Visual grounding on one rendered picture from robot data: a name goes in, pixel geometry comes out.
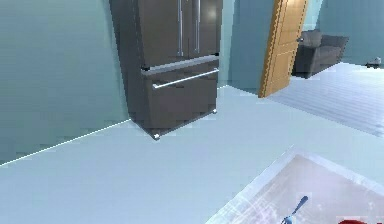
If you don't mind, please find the dark grey fridge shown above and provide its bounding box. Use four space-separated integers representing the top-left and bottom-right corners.
109 0 224 140

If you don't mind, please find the orange wooden room door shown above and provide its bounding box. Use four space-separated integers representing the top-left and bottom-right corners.
258 0 310 99

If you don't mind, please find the dark grey sofa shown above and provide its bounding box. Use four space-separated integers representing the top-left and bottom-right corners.
291 29 350 80

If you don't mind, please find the white glass table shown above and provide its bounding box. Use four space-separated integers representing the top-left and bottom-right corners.
204 146 384 224

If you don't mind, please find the blue spoon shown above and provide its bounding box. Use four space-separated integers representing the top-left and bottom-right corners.
280 195 309 224

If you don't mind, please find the small grey floor object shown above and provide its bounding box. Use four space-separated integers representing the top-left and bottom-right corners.
365 56 383 69

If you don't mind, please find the red round object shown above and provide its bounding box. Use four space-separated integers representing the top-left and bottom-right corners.
337 218 381 224

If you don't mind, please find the silver fridge drawer handle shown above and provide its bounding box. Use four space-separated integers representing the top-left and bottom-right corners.
152 67 220 90

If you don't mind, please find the silver fridge door handle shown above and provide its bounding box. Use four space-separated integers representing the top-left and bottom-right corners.
193 0 202 54
176 0 185 57

